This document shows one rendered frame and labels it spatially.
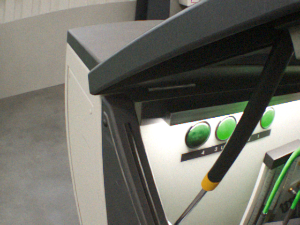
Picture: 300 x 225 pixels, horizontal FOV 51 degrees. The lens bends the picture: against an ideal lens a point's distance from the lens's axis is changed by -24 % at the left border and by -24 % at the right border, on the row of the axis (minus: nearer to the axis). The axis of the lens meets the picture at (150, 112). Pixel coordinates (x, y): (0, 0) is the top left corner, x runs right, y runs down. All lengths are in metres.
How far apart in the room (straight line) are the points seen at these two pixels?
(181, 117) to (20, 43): 3.68
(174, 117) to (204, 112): 0.05
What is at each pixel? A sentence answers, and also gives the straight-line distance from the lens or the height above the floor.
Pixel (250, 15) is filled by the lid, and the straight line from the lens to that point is 0.22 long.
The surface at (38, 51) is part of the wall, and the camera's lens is 4.25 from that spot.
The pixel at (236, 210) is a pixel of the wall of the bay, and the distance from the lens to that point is 0.87.
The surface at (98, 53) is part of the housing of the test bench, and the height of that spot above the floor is 1.50.
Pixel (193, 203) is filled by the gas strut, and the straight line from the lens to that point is 0.43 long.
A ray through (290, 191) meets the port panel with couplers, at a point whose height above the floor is 1.10.
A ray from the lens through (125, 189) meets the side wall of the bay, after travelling 0.54.
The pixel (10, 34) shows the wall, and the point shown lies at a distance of 4.11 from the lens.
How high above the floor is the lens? 1.68
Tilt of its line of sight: 26 degrees down
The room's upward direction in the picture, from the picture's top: 4 degrees clockwise
